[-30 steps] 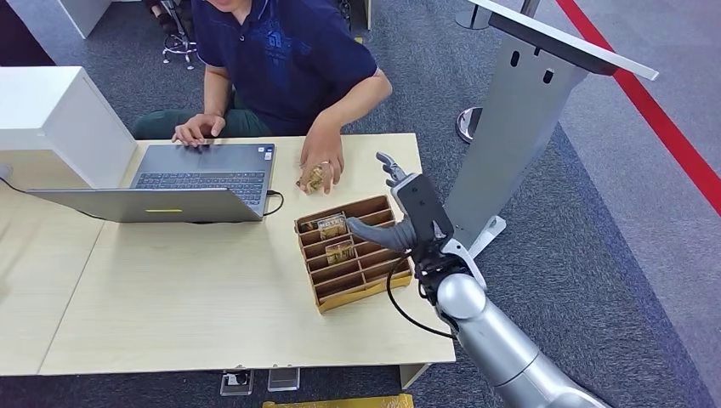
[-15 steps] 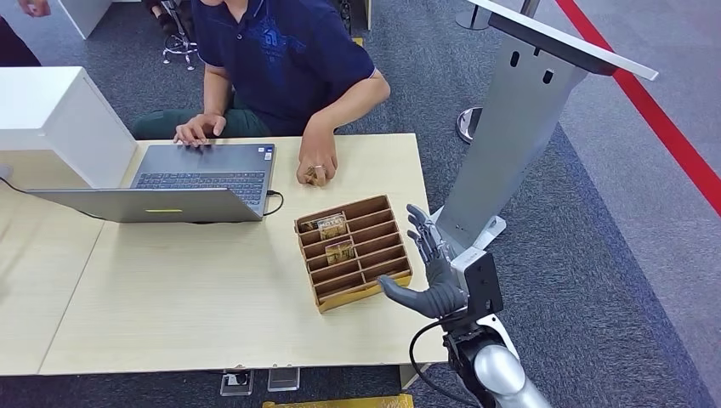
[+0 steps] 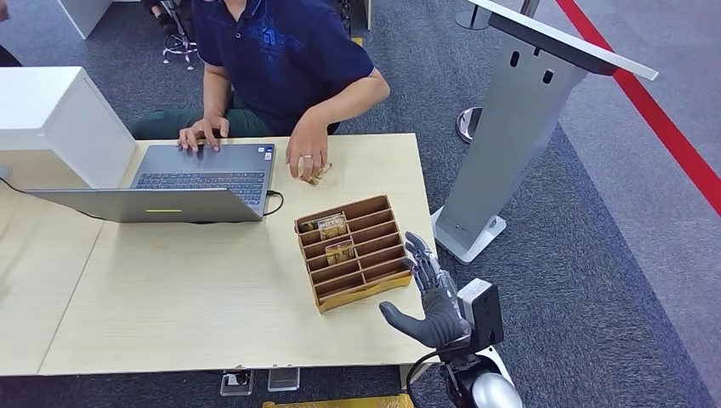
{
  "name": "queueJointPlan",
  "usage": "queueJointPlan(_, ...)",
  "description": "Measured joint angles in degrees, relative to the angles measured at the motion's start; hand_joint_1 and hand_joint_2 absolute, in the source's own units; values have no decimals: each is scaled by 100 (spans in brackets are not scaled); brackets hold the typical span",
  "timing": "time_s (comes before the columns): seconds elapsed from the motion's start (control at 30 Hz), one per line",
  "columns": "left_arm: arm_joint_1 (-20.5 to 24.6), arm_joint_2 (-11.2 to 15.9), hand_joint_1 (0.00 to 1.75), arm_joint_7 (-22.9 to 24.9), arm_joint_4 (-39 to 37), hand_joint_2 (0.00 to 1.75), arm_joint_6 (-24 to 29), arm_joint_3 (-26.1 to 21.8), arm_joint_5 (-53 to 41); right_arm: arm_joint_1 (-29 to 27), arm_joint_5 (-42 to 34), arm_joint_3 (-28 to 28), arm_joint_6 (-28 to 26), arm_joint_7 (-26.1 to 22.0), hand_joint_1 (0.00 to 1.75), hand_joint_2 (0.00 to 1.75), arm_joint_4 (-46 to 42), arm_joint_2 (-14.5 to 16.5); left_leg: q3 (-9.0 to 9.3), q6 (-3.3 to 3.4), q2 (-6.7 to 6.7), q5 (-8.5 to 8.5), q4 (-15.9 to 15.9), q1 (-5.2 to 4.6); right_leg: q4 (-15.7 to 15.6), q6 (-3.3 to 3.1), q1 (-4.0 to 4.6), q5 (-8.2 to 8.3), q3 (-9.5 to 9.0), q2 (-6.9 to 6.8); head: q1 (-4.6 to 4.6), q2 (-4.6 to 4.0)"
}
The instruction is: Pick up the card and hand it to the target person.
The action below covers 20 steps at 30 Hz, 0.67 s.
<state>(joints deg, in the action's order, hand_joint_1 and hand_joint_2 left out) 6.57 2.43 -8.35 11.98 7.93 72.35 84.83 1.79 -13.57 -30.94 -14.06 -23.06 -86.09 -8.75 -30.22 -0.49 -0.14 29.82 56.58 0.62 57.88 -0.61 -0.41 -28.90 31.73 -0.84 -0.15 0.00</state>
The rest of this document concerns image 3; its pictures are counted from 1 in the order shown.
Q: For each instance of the person's right hand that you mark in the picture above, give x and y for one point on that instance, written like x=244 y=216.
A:
x=203 y=130

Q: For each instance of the person's left hand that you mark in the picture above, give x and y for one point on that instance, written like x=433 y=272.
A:
x=307 y=143

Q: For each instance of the wooden slotted card box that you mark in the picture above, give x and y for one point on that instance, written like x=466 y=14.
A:
x=366 y=253

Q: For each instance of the person's left forearm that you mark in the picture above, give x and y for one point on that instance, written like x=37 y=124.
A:
x=355 y=96

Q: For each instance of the person's right forearm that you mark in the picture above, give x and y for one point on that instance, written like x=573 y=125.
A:
x=215 y=90

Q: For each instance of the dark flat card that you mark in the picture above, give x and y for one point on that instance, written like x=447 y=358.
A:
x=308 y=227

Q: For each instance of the gold card with dark print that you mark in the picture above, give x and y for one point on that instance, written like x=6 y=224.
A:
x=332 y=227

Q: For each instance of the bystander person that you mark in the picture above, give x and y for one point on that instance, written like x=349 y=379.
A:
x=7 y=57

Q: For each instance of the grey laptop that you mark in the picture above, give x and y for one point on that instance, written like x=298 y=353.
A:
x=208 y=174

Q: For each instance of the white office chair base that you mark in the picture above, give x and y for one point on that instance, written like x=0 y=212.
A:
x=179 y=45

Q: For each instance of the white cabinet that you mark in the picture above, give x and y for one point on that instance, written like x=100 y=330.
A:
x=51 y=118

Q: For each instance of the chrome stanchion base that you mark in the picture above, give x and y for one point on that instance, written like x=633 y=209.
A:
x=467 y=124

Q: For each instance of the white furniture panel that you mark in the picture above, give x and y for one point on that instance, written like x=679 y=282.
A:
x=84 y=14

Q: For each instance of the grey kiosk stand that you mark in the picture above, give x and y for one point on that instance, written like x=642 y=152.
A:
x=512 y=135

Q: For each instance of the grey floor socket cover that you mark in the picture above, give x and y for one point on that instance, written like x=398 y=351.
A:
x=283 y=379

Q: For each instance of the floor socket with plug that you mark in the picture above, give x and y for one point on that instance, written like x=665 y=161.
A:
x=236 y=382

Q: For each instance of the white table leg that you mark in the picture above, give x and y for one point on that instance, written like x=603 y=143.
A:
x=411 y=374

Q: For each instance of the yellow strip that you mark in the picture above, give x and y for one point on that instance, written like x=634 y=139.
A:
x=338 y=402

